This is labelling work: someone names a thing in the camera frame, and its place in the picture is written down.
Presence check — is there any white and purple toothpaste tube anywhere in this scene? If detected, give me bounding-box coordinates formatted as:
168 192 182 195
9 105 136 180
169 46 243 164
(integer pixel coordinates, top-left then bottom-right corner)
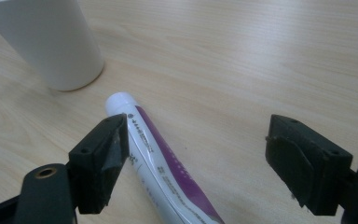
104 91 227 224

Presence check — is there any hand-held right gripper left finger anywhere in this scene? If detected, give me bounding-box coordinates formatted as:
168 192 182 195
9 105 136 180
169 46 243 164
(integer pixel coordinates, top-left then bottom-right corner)
67 113 131 216

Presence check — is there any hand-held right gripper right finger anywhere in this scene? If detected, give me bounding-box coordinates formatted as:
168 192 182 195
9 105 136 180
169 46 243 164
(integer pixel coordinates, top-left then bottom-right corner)
265 114 354 217

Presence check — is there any white cup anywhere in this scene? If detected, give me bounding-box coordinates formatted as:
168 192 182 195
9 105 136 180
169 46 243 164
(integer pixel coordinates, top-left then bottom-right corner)
0 0 105 92

